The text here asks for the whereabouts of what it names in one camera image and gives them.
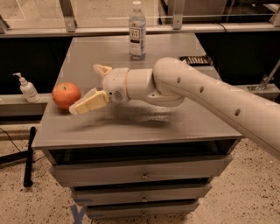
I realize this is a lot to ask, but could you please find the red apple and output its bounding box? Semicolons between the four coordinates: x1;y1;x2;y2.
52;82;81;110

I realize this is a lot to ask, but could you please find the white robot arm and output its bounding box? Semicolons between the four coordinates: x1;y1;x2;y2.
69;58;280;158

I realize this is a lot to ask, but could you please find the clear plastic water bottle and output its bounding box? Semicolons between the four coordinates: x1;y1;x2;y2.
129;1;146;60

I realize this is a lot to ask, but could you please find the top grey drawer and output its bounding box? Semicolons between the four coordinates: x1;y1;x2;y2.
50;155;233;187

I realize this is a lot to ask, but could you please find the bottom grey drawer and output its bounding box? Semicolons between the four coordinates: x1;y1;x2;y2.
86;199;199;220

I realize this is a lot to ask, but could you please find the white pump dispenser bottle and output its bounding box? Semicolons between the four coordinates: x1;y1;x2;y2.
14;73;40;103

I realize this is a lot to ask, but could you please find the grey drawer cabinet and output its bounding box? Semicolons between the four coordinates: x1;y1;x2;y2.
31;32;243;221

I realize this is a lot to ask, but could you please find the metal railing frame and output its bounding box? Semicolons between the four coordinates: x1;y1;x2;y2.
0;0;280;38

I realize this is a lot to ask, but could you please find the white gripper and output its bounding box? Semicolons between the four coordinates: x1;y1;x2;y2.
69;64;130;115

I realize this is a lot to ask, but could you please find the black stand leg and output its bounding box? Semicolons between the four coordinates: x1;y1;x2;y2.
24;127;36;187

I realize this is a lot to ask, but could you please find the grey drawer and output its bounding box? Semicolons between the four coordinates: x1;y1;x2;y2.
86;199;199;220
72;184;212;206
50;155;233;187

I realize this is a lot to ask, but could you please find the black cable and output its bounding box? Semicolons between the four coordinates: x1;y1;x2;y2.
0;127;23;153

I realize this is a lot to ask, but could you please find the middle grey drawer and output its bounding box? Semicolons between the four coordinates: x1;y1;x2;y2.
72;184;212;206

